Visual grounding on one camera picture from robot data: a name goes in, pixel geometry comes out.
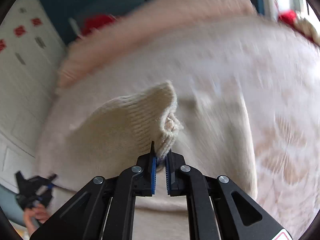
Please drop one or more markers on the white wardrobe with red stickers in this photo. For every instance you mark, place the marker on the white wardrobe with red stickers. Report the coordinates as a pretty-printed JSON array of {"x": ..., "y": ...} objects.
[{"x": 31, "y": 52}]

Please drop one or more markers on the pink folded quilt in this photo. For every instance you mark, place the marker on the pink folded quilt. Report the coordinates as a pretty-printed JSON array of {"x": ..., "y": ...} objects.
[{"x": 88, "y": 53}]

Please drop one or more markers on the red plush toy by window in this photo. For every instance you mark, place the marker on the red plush toy by window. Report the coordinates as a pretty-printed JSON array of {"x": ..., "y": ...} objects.
[{"x": 288, "y": 17}]

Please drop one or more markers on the person's left hand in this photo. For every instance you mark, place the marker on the person's left hand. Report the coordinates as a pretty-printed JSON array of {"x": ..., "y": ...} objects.
[{"x": 39, "y": 212}]

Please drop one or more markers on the red pillow at headboard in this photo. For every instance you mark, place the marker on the red pillow at headboard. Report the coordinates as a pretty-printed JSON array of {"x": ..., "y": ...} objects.
[{"x": 96, "y": 22}]

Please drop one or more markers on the cream knitted sweater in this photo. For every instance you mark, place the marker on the cream knitted sweater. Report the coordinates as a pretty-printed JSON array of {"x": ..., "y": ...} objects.
[{"x": 128, "y": 125}]

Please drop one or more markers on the floral beige bed cover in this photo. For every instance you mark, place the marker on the floral beige bed cover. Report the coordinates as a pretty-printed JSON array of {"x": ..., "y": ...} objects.
[{"x": 247, "y": 98}]

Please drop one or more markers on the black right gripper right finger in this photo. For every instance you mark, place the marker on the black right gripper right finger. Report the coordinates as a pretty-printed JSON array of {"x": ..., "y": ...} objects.
[{"x": 217, "y": 207}]

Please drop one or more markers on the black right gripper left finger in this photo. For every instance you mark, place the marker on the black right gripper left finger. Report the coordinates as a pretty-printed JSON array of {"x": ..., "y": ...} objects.
[{"x": 103, "y": 208}]

